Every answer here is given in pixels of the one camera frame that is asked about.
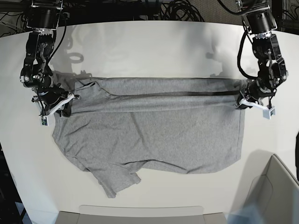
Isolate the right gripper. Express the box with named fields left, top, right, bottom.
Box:
left=32, top=85, right=79, bottom=117

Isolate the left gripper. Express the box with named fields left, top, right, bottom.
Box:
left=236, top=79, right=277, bottom=110

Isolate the grey T-shirt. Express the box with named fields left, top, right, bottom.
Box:
left=53, top=78, right=246, bottom=198

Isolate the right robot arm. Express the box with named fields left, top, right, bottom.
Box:
left=20, top=0, right=77, bottom=119

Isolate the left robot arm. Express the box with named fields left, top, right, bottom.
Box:
left=236, top=0, right=288, bottom=110

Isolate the grey bin at right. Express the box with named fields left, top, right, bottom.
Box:
left=230, top=154, right=299, bottom=224

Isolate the grey bin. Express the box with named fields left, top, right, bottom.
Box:
left=55, top=205, right=227, bottom=224
left=230, top=154, right=299, bottom=224

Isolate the grey bin at bottom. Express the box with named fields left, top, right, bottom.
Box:
left=55, top=205, right=227, bottom=224

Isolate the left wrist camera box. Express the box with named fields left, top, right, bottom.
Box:
left=263, top=106, right=276, bottom=120

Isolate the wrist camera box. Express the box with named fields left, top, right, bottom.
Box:
left=263, top=106, right=276, bottom=120
left=40, top=115, right=55, bottom=126

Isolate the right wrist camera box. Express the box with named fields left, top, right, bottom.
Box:
left=40, top=115, right=55, bottom=126

